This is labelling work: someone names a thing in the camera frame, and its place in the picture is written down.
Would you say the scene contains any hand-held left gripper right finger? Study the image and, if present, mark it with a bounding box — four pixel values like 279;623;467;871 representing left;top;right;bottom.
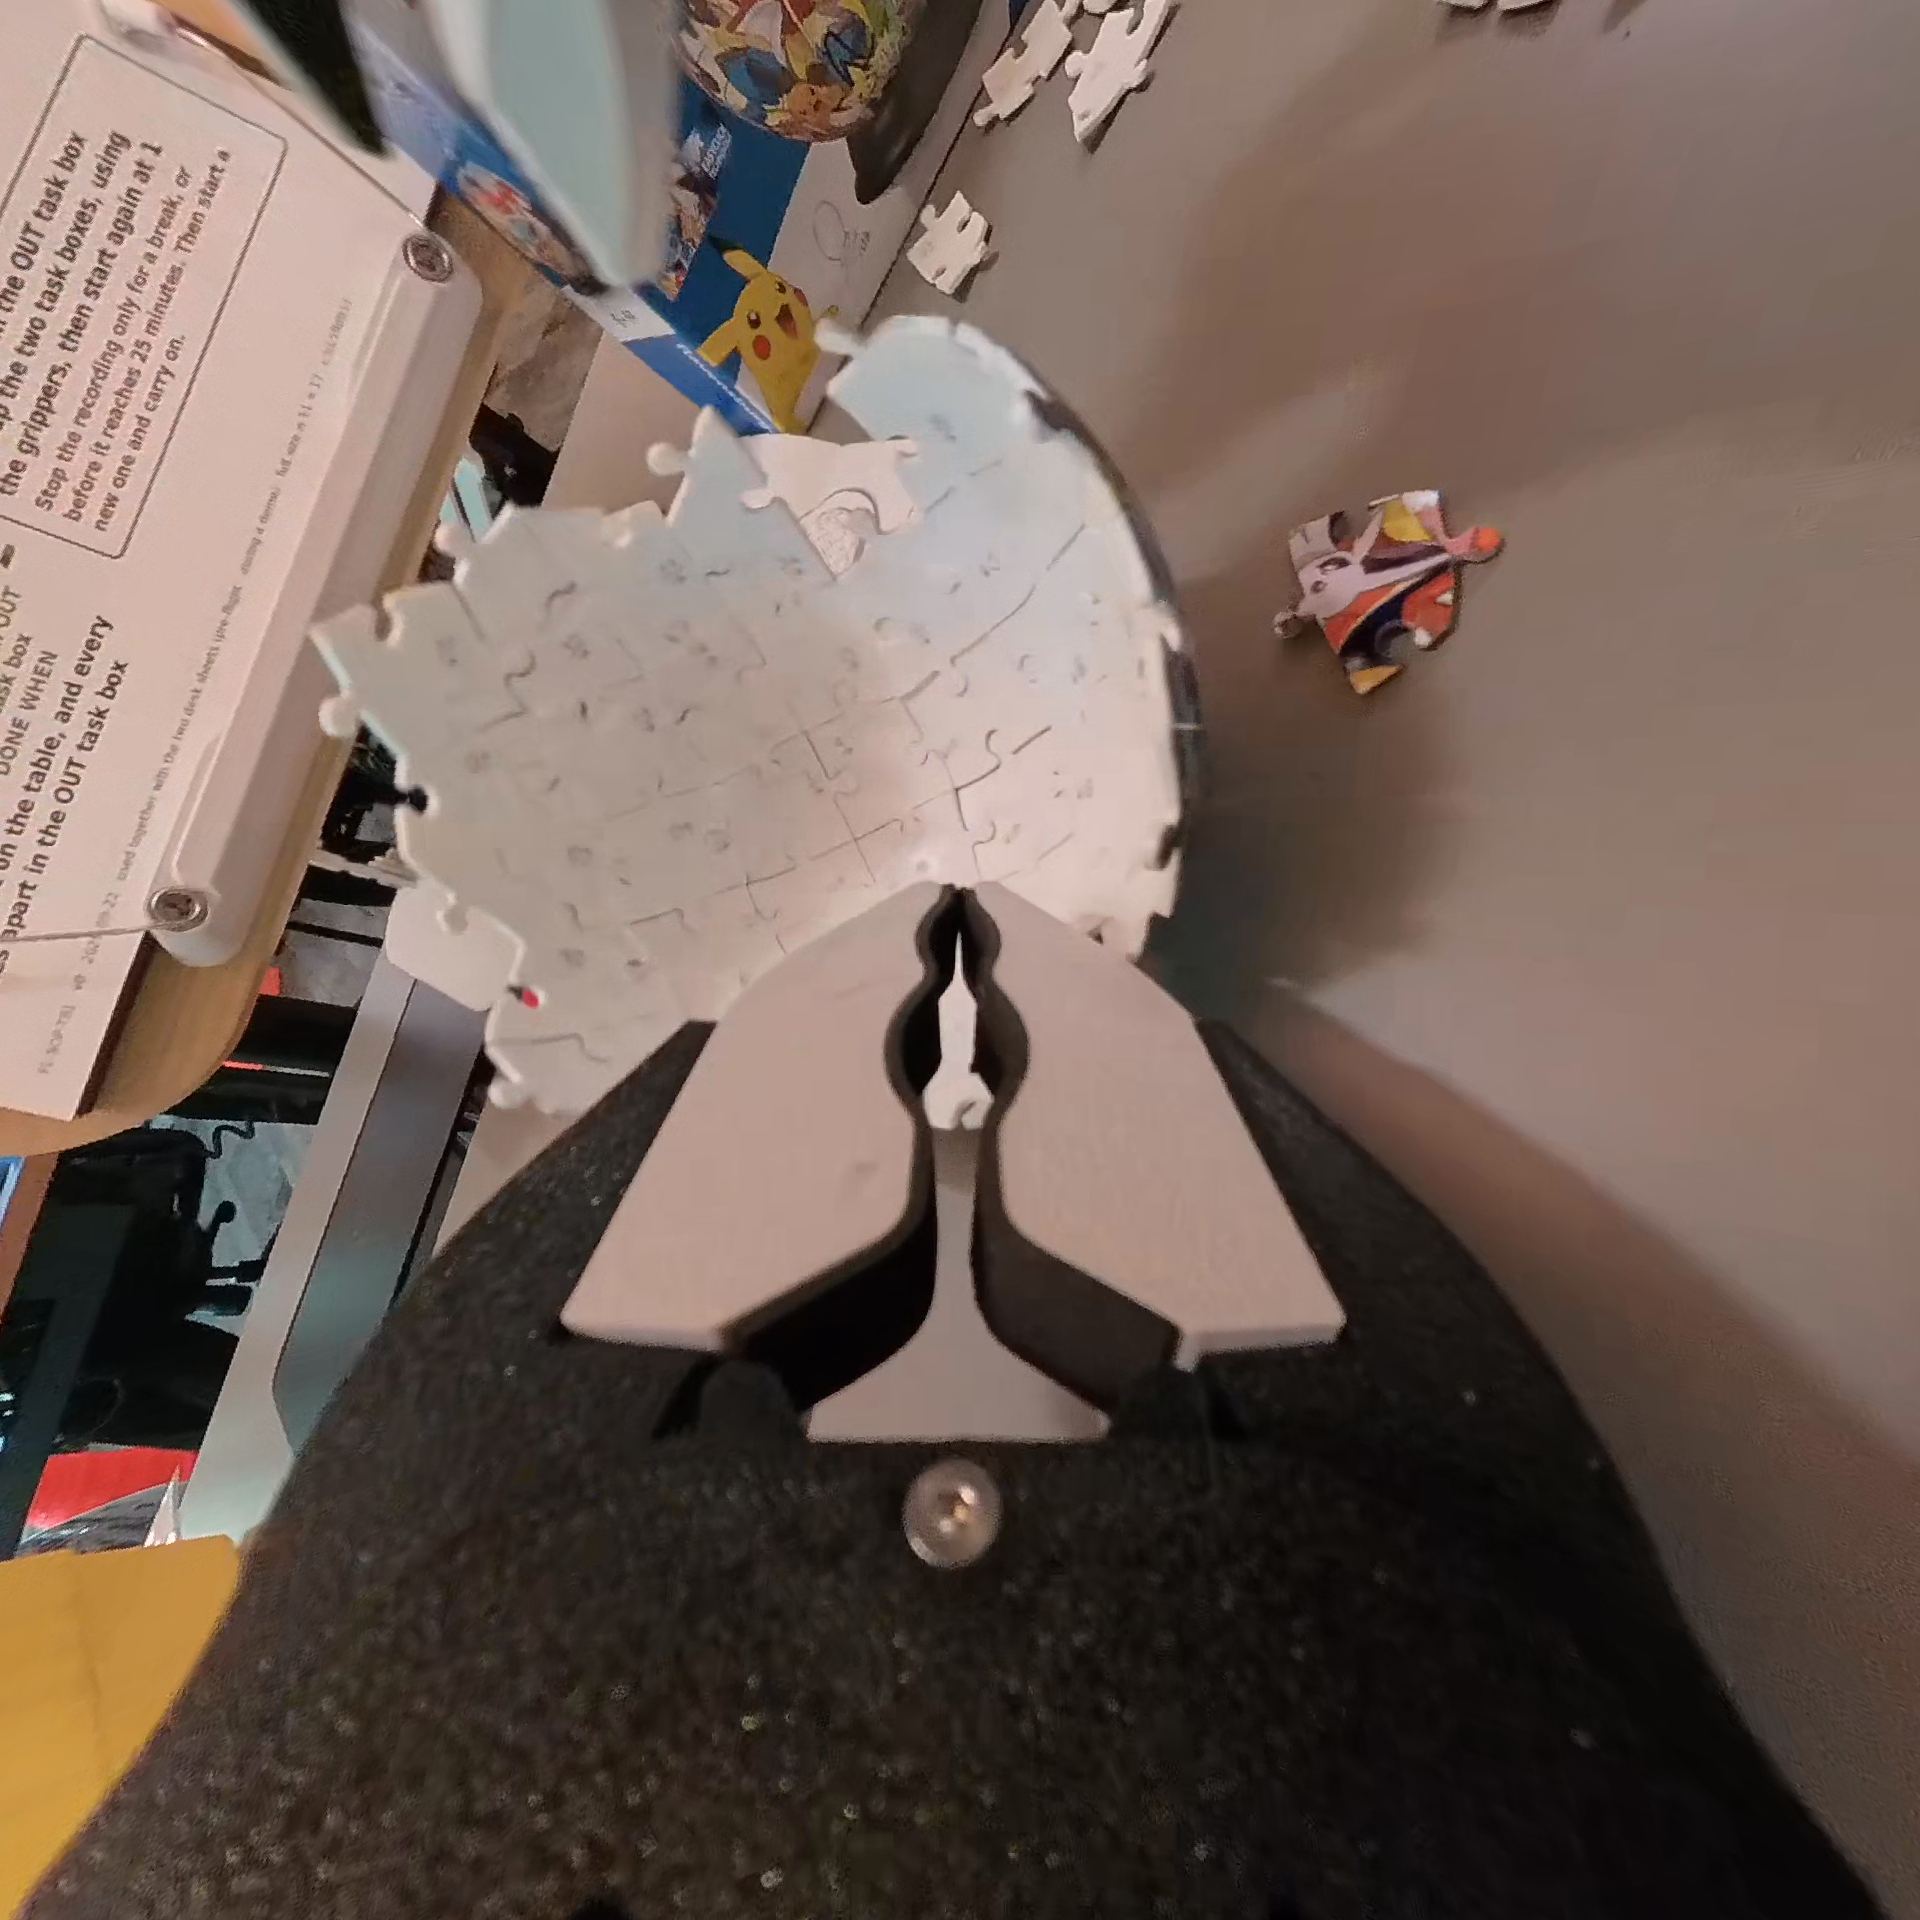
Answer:
961;886;1348;1415

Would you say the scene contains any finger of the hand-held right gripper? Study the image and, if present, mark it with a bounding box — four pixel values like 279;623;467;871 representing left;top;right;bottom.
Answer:
412;0;681;297

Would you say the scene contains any wooden instruction board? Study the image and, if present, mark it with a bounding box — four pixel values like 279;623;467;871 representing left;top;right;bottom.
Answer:
0;0;515;1162

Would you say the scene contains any black desk cable flap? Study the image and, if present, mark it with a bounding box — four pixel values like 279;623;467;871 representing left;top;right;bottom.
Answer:
187;960;491;1550

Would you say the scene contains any printed instruction sheet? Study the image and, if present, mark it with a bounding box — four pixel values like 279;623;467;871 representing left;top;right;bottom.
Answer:
0;30;442;1124

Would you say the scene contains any partly built puzzle ball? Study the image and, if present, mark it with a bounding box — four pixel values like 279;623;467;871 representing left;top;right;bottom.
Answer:
307;316;1205;1121

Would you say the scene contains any orange printed loose puzzle piece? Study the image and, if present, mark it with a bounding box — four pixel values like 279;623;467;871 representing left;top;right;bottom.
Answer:
1272;488;1505;699

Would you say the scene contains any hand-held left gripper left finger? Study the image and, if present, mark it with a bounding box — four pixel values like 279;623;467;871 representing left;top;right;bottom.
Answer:
557;881;963;1409

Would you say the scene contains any blue puzzle box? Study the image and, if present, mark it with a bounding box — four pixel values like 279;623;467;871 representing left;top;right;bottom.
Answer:
353;0;995;436

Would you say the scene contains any yellow plastic bin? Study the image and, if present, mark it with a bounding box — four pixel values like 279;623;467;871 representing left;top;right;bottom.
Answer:
0;1535;245;1911

